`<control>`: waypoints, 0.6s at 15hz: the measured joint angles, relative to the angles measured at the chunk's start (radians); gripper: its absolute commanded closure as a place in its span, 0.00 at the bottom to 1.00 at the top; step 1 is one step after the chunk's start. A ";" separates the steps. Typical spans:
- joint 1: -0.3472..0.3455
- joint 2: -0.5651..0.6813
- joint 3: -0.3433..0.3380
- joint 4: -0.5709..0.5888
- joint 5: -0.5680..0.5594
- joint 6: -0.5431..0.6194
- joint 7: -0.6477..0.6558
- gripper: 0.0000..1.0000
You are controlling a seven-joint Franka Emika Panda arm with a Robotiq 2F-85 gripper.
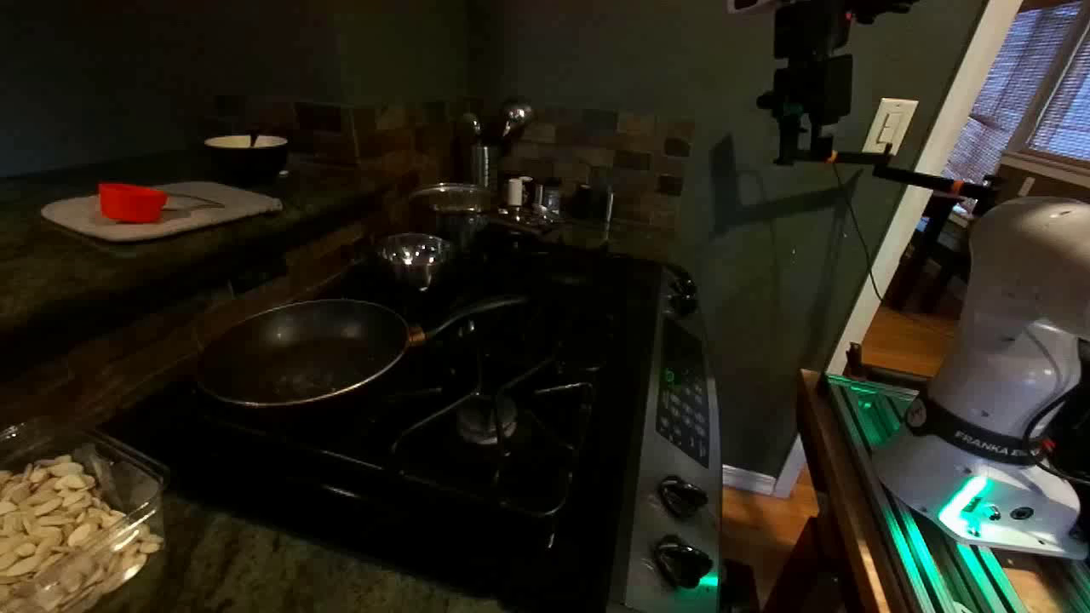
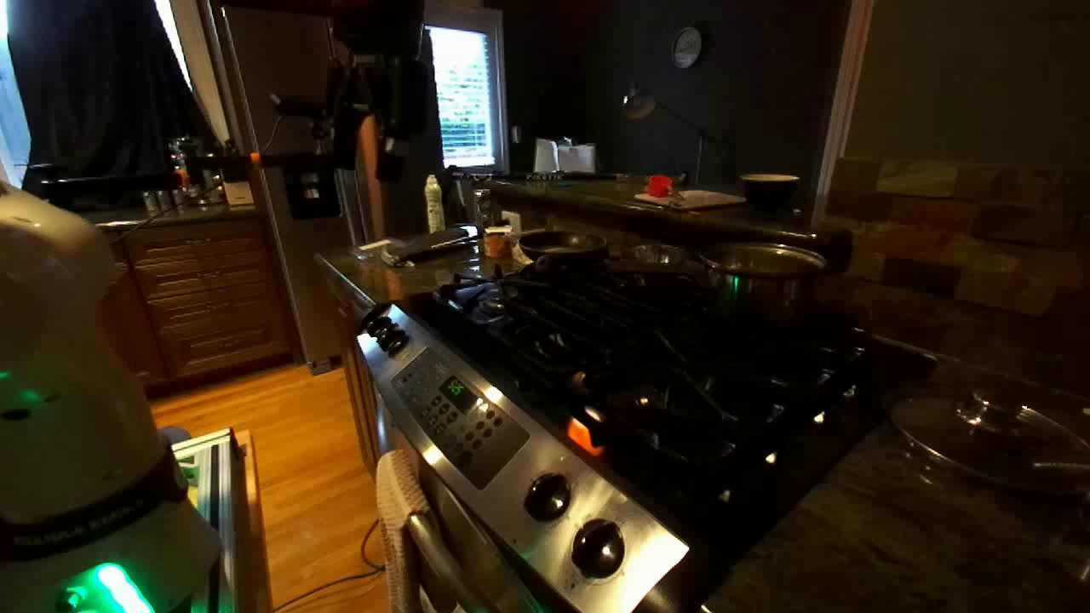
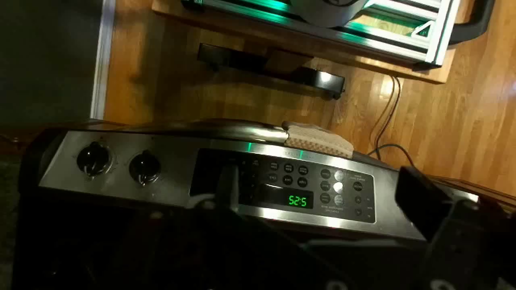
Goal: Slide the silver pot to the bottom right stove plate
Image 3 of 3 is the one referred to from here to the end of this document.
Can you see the oven control panel with display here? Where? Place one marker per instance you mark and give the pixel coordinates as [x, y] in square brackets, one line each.
[316, 186]

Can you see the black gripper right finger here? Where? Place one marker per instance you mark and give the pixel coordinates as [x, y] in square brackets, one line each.
[472, 247]

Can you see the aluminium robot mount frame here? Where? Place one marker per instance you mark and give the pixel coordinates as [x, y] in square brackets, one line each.
[376, 29]

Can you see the wooden platform board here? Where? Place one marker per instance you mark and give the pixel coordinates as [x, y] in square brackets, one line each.
[343, 57]

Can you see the beige towel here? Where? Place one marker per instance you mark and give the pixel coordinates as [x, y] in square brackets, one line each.
[316, 139]

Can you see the black stove knob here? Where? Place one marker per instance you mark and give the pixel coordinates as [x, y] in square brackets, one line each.
[143, 168]
[93, 158]

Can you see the black and steel gas stove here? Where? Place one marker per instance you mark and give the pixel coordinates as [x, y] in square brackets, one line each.
[161, 182]

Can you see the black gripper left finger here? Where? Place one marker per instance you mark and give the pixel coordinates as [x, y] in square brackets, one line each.
[251, 252]

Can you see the white baseboard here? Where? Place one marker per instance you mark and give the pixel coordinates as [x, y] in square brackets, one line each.
[103, 58]

